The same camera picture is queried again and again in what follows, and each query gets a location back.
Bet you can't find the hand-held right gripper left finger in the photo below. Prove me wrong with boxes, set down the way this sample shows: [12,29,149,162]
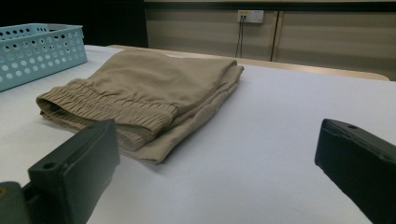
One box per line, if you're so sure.
[27,119,121,224]

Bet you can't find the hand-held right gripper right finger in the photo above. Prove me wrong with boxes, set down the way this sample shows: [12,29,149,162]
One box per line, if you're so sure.
[314,118,396,224]

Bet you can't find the khaki pants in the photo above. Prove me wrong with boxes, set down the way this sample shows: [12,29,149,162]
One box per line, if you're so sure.
[35,49,245,165]

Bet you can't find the light blue perforated plastic basket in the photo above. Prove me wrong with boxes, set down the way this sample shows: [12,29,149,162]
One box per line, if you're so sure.
[0,22,89,93]

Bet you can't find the white table cloth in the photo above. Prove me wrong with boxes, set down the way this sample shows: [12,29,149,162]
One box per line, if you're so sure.
[0,44,396,224]

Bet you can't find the black cable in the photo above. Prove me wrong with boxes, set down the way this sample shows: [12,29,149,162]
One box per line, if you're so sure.
[234,16,244,58]
[240,16,247,59]

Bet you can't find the white wall socket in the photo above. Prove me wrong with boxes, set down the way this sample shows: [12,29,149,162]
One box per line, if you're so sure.
[237,9,265,24]

